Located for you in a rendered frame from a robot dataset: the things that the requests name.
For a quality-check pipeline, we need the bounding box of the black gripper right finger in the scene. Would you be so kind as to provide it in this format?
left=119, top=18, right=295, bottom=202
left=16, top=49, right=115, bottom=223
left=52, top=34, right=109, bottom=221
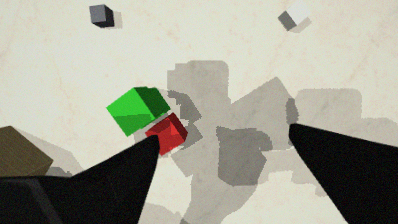
left=289, top=123, right=398, bottom=224

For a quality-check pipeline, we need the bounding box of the red block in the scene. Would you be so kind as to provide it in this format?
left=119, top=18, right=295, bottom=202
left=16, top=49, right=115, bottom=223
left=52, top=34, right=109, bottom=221
left=144, top=112, right=188, bottom=156

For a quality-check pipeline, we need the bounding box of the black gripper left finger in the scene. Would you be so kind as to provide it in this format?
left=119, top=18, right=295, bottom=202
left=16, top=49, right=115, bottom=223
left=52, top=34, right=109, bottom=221
left=0, top=135, right=160, bottom=224

